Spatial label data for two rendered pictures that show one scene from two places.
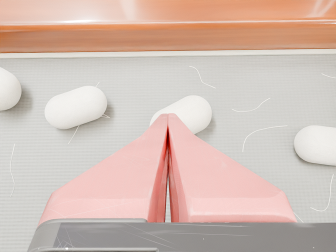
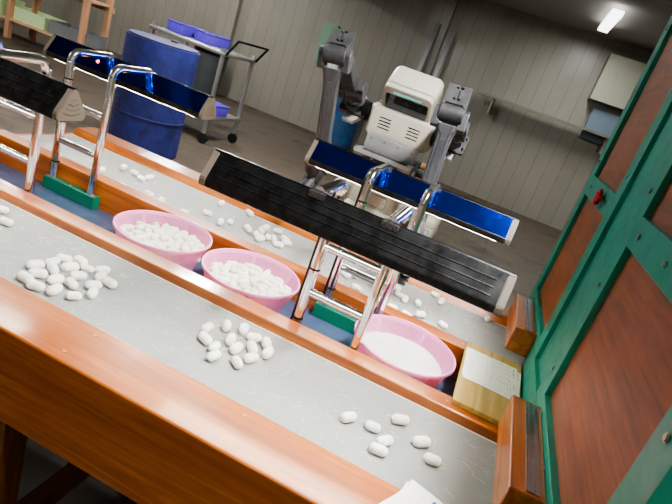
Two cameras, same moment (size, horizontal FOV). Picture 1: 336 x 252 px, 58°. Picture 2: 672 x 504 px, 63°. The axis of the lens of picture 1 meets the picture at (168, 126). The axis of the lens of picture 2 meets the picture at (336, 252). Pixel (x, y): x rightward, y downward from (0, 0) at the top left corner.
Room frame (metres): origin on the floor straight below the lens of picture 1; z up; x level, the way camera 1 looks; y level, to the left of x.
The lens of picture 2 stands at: (1.53, 0.19, 1.36)
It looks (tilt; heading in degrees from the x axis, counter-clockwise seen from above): 19 degrees down; 194
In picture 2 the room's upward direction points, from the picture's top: 20 degrees clockwise
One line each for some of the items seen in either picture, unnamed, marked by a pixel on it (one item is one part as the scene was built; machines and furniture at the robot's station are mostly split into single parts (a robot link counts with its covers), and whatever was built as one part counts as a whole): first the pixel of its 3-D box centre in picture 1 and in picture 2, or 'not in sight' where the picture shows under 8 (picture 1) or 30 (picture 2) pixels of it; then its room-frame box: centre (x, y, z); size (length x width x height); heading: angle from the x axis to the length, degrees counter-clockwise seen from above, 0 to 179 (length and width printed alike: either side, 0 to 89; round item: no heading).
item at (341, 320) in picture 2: not in sight; (378, 250); (0.08, -0.05, 0.90); 0.20 x 0.19 x 0.45; 91
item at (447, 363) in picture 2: not in sight; (398, 358); (0.28, 0.13, 0.72); 0.27 x 0.27 x 0.10
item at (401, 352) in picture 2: not in sight; (397, 362); (0.28, 0.13, 0.71); 0.22 x 0.22 x 0.06
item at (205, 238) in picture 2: not in sight; (160, 245); (0.29, -0.59, 0.72); 0.27 x 0.27 x 0.10
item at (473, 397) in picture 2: not in sight; (489, 382); (0.27, 0.35, 0.77); 0.33 x 0.15 x 0.01; 1
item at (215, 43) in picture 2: not in sight; (199, 80); (-3.98, -3.28, 0.56); 1.20 x 0.70 x 1.13; 90
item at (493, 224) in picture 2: not in sight; (409, 188); (0.00, -0.04, 1.08); 0.62 x 0.08 x 0.07; 91
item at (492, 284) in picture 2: not in sight; (351, 224); (0.56, -0.03, 1.08); 0.62 x 0.08 x 0.07; 91
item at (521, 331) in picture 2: not in sight; (521, 322); (-0.07, 0.40, 0.83); 0.30 x 0.06 x 0.07; 1
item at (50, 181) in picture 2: not in sight; (100, 128); (0.09, -1.02, 0.90); 0.20 x 0.19 x 0.45; 91
